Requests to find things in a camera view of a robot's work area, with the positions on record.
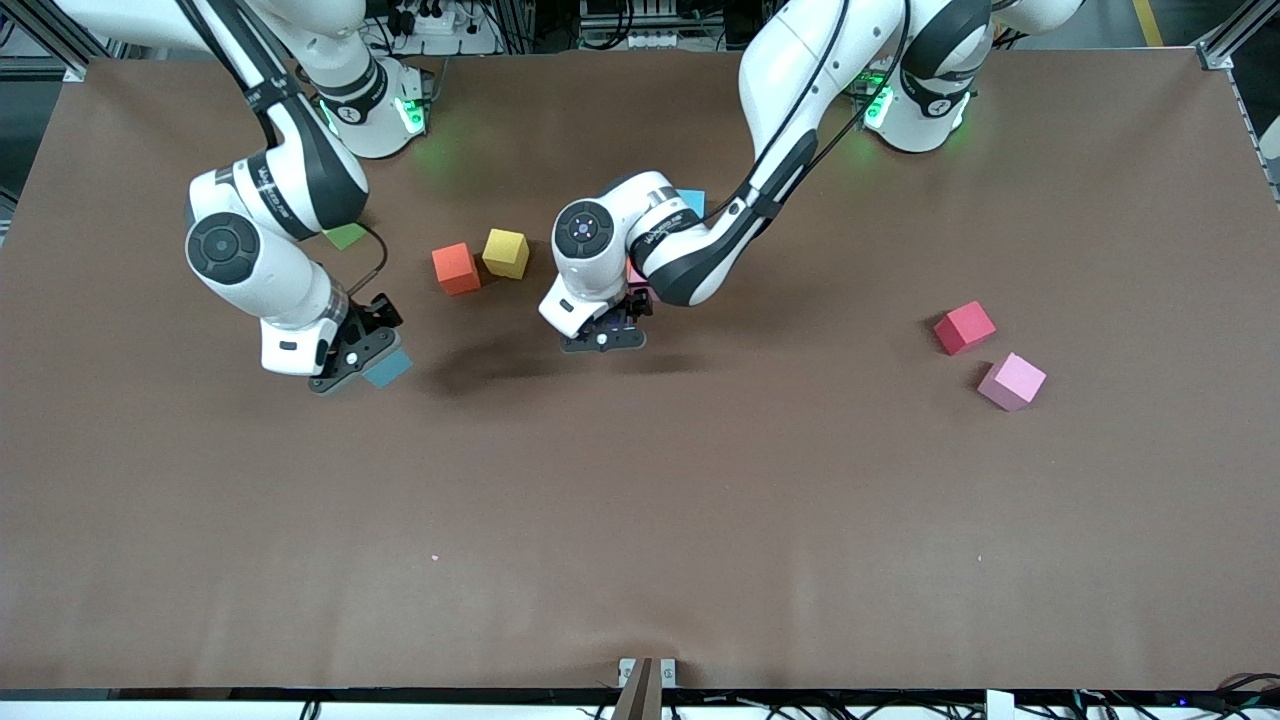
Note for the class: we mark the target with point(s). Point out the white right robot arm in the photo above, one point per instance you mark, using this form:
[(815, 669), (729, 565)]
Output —
[(250, 260)]

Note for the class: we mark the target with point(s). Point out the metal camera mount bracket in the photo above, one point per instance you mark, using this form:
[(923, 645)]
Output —
[(647, 675)]

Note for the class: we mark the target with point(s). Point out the green foam cube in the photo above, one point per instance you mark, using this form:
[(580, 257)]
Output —
[(345, 237)]

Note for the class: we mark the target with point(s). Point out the grey electronics box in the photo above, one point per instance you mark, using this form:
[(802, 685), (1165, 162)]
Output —
[(630, 30)]

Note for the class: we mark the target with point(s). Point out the yellow foam cube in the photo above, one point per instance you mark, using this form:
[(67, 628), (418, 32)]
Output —
[(506, 253)]

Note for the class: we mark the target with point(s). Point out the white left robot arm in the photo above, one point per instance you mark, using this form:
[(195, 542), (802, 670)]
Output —
[(600, 240)]

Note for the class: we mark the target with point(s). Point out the pink foam cube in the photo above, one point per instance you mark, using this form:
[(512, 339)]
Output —
[(1012, 382), (635, 272)]

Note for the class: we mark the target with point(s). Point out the blue foam cube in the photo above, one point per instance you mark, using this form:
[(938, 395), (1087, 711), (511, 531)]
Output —
[(693, 202), (390, 370)]

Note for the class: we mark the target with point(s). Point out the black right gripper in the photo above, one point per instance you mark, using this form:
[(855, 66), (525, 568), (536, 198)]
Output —
[(377, 313)]

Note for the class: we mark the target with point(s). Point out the white power strip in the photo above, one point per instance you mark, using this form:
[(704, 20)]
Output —
[(430, 20)]

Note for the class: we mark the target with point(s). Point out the aluminium frame profile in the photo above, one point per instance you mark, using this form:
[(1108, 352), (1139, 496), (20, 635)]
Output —
[(1240, 28), (40, 40)]

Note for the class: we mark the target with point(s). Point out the orange foam cube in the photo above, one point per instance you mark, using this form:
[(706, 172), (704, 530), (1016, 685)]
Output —
[(456, 268)]

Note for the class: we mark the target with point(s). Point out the red foam cube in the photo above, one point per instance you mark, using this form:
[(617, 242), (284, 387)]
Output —
[(965, 327)]

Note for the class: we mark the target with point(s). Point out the brown paper table cover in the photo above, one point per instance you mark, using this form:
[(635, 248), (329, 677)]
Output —
[(640, 550)]

